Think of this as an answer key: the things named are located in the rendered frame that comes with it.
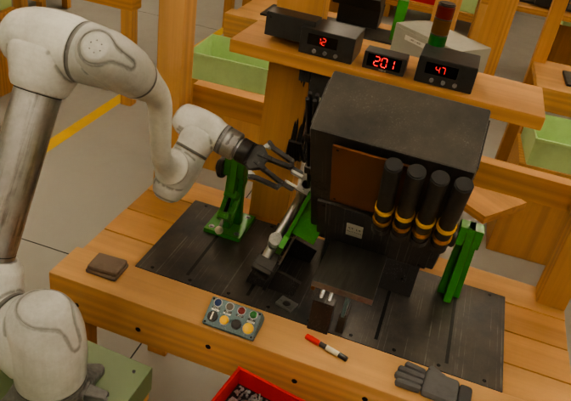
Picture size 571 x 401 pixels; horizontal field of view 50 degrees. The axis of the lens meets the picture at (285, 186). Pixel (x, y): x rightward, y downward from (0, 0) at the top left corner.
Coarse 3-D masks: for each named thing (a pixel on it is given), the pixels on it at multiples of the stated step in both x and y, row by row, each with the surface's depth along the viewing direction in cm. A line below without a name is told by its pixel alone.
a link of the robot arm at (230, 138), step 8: (232, 128) 179; (224, 136) 177; (232, 136) 177; (240, 136) 178; (216, 144) 177; (224, 144) 177; (232, 144) 177; (216, 152) 180; (224, 152) 178; (232, 152) 177
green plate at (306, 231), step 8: (304, 200) 166; (304, 208) 167; (296, 216) 169; (304, 216) 170; (296, 224) 172; (304, 224) 171; (312, 224) 170; (288, 232) 172; (296, 232) 173; (304, 232) 172; (312, 232) 171; (312, 240) 173
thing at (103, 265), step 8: (96, 256) 182; (104, 256) 182; (112, 256) 183; (88, 264) 178; (96, 264) 178; (104, 264) 179; (112, 264) 179; (120, 264) 180; (88, 272) 179; (96, 272) 178; (104, 272) 177; (112, 272) 177; (120, 272) 180
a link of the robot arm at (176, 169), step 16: (160, 80) 138; (144, 96) 135; (160, 96) 142; (160, 112) 149; (160, 128) 154; (160, 144) 158; (176, 144) 178; (160, 160) 163; (176, 160) 171; (192, 160) 176; (160, 176) 173; (176, 176) 172; (192, 176) 177; (160, 192) 176; (176, 192) 176
